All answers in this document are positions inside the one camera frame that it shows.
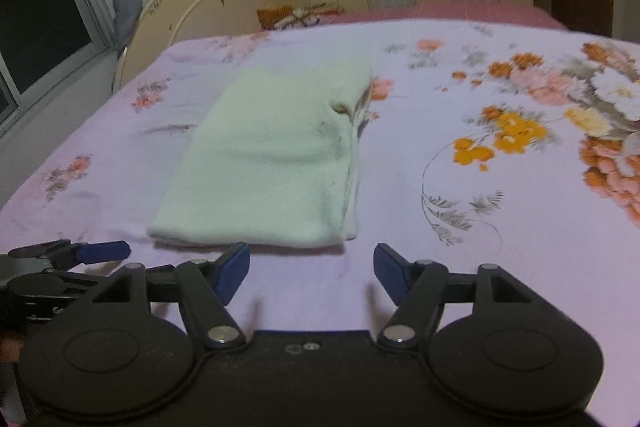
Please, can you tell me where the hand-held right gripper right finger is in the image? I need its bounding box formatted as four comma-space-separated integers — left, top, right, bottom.
374, 243, 538, 351

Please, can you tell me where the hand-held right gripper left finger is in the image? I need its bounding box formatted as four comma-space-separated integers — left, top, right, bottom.
87, 242, 251, 351

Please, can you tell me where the cream round headboard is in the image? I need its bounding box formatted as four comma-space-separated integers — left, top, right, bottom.
112, 0, 301, 94

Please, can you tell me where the dark sliding window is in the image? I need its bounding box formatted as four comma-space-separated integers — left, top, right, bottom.
0, 0, 110, 124

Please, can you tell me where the cream small cloth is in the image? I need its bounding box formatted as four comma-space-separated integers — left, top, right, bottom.
147, 59, 376, 252

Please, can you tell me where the beige patterned folded cloth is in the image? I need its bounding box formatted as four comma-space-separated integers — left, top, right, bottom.
280, 7, 346, 28

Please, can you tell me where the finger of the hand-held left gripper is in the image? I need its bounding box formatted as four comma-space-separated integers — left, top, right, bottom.
7, 239, 132, 270
6, 268, 120, 305

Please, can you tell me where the pink bed sheet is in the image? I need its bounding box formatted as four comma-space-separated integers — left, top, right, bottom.
320, 2, 571, 31

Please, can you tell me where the orange patterned cloth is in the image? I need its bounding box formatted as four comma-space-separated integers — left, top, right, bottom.
256, 6, 297, 30

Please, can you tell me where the lilac floral blanket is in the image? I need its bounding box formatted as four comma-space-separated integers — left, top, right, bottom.
0, 19, 640, 427

